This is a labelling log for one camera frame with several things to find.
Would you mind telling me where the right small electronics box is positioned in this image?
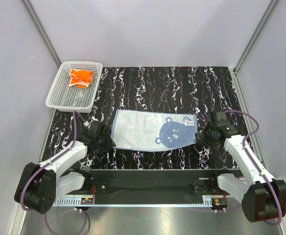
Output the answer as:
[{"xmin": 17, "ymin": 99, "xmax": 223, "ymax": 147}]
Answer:
[{"xmin": 213, "ymin": 198, "xmax": 228, "ymax": 208}]

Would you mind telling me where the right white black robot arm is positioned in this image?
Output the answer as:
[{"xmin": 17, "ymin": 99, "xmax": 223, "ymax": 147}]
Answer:
[{"xmin": 196, "ymin": 124, "xmax": 286, "ymax": 224}]

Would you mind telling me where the purple cable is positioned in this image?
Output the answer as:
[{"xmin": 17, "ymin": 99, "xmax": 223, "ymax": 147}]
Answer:
[
  {"xmin": 225, "ymin": 110, "xmax": 282, "ymax": 225},
  {"xmin": 20, "ymin": 111, "xmax": 91, "ymax": 235}
]

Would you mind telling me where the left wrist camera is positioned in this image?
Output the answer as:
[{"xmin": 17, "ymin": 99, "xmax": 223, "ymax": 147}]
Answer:
[{"xmin": 88, "ymin": 121, "xmax": 107, "ymax": 135}]

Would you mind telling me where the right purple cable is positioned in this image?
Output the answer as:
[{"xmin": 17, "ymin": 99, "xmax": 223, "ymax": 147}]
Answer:
[{"xmin": 225, "ymin": 110, "xmax": 282, "ymax": 225}]

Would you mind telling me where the light blue towel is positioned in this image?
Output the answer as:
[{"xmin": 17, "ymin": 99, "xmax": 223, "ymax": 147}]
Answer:
[{"xmin": 111, "ymin": 110, "xmax": 197, "ymax": 152}]

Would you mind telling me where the orange white patterned towel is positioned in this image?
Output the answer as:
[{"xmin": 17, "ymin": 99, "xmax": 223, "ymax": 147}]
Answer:
[{"xmin": 69, "ymin": 69, "xmax": 94, "ymax": 88}]

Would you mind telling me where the white plastic basket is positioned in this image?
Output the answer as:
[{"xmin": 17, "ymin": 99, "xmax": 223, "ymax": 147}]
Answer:
[{"xmin": 46, "ymin": 61, "xmax": 103, "ymax": 113}]

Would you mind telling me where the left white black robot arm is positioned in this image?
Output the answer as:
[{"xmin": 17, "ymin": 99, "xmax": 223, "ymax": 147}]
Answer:
[{"xmin": 14, "ymin": 127, "xmax": 115, "ymax": 214}]

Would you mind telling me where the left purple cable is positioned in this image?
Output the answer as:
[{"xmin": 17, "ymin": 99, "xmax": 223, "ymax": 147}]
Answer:
[{"xmin": 20, "ymin": 111, "xmax": 91, "ymax": 235}]

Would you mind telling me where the small electronics box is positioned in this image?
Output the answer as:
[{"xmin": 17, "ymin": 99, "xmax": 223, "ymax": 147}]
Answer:
[
  {"xmin": 81, "ymin": 197, "xmax": 94, "ymax": 205},
  {"xmin": 213, "ymin": 198, "xmax": 228, "ymax": 208}
]

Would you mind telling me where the left small electronics box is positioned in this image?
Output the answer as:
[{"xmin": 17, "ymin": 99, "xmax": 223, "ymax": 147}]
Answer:
[{"xmin": 81, "ymin": 197, "xmax": 94, "ymax": 205}]

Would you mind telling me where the slotted cable duct rail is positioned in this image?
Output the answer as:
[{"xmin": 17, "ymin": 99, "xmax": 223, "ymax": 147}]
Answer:
[{"xmin": 44, "ymin": 195, "xmax": 213, "ymax": 210}]

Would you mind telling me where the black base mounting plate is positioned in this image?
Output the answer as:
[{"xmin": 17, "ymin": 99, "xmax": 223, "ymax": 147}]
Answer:
[{"xmin": 84, "ymin": 169, "xmax": 242, "ymax": 195}]

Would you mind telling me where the aluminium frame rail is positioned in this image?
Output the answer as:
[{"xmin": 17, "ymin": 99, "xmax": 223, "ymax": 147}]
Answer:
[{"xmin": 19, "ymin": 177, "xmax": 286, "ymax": 196}]

